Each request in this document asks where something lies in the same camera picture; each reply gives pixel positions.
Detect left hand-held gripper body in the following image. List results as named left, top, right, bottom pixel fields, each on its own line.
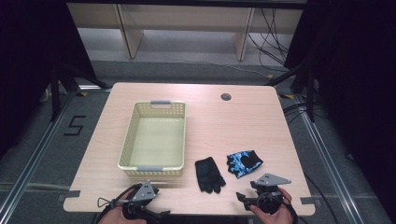
left=122, top=179, right=162, bottom=222

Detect bundle of black hanging cables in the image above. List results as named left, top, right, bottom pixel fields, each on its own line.
left=247, top=7, right=291, bottom=67

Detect black fingerless glove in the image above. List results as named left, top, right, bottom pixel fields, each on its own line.
left=194, top=156, right=227, bottom=194

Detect light wooden shelf unit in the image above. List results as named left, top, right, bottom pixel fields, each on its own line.
left=66, top=3, right=304, bottom=62

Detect blue camouflage fingerless glove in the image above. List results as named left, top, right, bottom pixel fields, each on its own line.
left=226, top=149, right=264, bottom=179

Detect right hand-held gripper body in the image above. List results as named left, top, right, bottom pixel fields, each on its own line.
left=249, top=173, right=292, bottom=216

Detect aluminium floor rail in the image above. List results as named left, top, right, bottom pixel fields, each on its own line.
left=0, top=89, right=78, bottom=216
left=293, top=92, right=359, bottom=224

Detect cream perforated plastic basket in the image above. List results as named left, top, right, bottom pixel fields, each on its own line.
left=117, top=99, right=187, bottom=178

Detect black floor cables by stand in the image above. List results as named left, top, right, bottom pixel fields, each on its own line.
left=282, top=102, right=328, bottom=126

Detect black metal stand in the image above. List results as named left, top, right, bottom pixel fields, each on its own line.
left=264, top=60, right=316, bottom=123
left=49, top=61, right=110, bottom=122

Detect person's right hand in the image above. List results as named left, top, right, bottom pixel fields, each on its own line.
left=248, top=186, right=295, bottom=224

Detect person's left hand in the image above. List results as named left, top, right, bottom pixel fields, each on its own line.
left=98, top=189, right=148, bottom=224

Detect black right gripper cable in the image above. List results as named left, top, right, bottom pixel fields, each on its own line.
left=281, top=194, right=301, bottom=224

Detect black floor cable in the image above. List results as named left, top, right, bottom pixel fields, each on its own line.
left=303, top=172, right=341, bottom=224

